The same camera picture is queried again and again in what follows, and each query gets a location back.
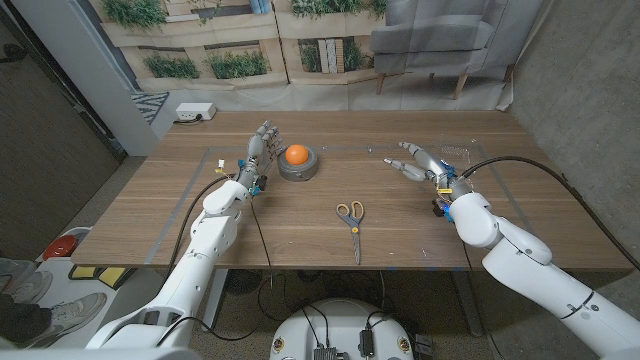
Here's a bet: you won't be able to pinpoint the white power strip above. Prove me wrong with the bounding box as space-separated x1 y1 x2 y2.
175 102 218 122

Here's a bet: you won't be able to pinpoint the grey duct tape roll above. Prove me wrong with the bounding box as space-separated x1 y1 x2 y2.
277 146 320 183

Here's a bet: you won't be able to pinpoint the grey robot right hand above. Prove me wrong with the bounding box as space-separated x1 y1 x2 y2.
383 141 474 202

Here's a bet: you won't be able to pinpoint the orange fruit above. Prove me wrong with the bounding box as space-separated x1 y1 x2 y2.
285 144 310 167

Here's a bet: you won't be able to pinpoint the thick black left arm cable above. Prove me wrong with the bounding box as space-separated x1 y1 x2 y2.
167 174 232 281

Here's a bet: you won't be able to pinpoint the dark trouser leg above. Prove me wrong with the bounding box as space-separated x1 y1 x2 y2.
0 293 52 344

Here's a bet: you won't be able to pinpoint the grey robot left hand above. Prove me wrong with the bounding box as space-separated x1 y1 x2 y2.
234 119 286 197

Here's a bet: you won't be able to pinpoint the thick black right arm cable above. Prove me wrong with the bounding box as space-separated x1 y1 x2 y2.
462 155 640 272

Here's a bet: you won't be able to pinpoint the yellow and black floor item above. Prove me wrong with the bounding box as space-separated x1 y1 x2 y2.
68 264 127 291

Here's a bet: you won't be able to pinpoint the white table leg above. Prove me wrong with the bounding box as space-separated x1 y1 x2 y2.
201 268 230 333

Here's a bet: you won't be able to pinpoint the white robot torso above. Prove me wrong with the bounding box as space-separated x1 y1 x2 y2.
269 298 415 360

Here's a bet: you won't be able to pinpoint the grey scissors with yellow handles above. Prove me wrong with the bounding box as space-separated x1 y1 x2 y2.
335 200 365 266

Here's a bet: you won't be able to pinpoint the printed room backdrop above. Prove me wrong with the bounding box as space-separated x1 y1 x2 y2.
89 0 546 113

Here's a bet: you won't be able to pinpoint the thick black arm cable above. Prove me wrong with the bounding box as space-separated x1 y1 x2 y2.
462 155 640 272
167 174 232 281

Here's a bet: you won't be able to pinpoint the red bowl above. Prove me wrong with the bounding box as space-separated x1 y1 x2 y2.
42 234 79 262

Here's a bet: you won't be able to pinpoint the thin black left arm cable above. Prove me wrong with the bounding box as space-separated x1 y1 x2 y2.
157 198 275 347

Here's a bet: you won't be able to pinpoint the black floor fan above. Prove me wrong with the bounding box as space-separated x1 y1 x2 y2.
224 269 264 297

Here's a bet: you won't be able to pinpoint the black adapter box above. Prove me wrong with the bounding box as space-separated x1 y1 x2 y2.
358 328 376 359

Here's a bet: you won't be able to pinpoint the grey sneaker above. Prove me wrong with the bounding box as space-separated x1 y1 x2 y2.
22 292 108 349
0 257 54 305

